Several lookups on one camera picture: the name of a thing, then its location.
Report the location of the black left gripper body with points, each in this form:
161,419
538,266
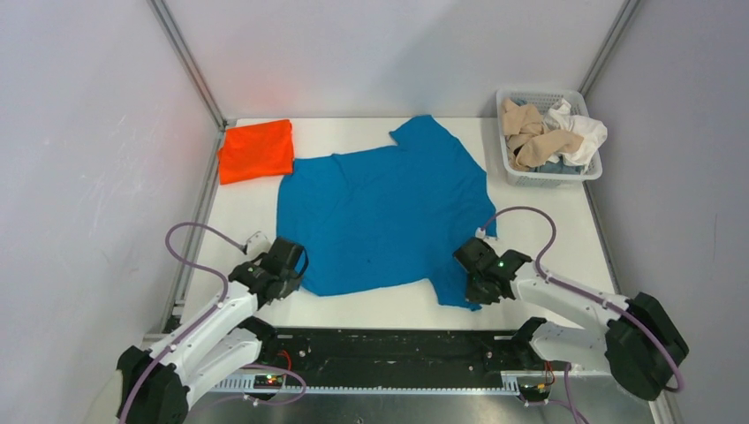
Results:
291,281

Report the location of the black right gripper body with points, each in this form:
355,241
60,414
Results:
476,292

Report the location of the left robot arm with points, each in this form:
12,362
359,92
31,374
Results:
162,383

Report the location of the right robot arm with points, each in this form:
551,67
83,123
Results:
632,339

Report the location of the folded orange t shirt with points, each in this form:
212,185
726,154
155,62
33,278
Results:
256,151

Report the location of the left controller board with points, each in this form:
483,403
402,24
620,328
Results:
268,382

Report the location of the controller board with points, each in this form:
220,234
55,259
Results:
534,394
268,382

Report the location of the right controller board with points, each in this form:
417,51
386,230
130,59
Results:
534,394

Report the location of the light blue t shirt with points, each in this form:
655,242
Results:
557,165

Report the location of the beige t shirt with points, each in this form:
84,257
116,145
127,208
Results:
529,141

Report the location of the white plastic laundry basket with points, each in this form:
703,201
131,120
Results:
543,99

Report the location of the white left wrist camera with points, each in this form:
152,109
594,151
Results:
257,244

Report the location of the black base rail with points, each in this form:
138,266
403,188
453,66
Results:
401,359

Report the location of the left aluminium frame post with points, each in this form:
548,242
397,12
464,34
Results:
186,58

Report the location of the aluminium frame post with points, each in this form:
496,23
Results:
617,32
186,58

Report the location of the right aluminium frame post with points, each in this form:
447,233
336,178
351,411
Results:
617,32

